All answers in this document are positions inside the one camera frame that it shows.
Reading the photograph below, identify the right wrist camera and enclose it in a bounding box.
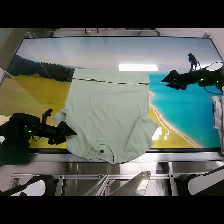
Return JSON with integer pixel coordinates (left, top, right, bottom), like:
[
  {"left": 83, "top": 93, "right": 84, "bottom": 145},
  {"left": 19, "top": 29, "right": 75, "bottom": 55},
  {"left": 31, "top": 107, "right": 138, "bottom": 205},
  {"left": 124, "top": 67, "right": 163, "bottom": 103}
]
[{"left": 187, "top": 52, "right": 201, "bottom": 73}]

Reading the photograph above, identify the pale green T-shirt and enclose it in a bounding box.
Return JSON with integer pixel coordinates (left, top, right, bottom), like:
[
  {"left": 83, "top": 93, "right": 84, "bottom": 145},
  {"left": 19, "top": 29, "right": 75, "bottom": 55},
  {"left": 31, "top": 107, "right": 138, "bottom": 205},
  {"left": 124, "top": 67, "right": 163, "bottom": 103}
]
[{"left": 54, "top": 67, "right": 160, "bottom": 165}]

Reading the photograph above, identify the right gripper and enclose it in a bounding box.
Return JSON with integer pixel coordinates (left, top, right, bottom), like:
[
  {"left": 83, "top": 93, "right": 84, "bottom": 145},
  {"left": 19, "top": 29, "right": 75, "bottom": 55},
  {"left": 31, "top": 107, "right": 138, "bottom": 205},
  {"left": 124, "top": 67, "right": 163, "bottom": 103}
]
[{"left": 161, "top": 69, "right": 189, "bottom": 91}]

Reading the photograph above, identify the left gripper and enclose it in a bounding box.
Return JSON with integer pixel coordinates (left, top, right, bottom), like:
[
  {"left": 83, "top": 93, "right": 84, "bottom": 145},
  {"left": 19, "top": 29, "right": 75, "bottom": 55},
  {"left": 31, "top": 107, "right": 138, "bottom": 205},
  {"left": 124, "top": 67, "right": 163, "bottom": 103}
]
[{"left": 47, "top": 121, "right": 78, "bottom": 146}]

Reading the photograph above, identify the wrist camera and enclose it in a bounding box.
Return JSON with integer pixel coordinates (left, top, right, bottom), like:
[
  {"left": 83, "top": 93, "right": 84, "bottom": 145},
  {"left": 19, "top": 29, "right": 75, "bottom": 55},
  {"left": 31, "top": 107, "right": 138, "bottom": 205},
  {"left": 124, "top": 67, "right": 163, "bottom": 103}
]
[
  {"left": 187, "top": 52, "right": 201, "bottom": 73},
  {"left": 41, "top": 107, "right": 54, "bottom": 127}
]

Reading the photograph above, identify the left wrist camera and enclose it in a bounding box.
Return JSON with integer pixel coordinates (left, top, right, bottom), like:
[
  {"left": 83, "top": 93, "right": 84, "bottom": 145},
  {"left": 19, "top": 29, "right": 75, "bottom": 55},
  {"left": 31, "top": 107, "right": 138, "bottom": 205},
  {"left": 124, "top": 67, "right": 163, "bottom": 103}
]
[{"left": 41, "top": 107, "right": 54, "bottom": 127}]

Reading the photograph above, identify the white garment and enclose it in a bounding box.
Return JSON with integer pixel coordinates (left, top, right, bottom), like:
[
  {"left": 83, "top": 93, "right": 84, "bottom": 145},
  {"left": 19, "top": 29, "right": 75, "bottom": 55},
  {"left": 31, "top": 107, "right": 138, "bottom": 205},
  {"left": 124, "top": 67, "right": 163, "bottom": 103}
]
[{"left": 210, "top": 94, "right": 224, "bottom": 155}]

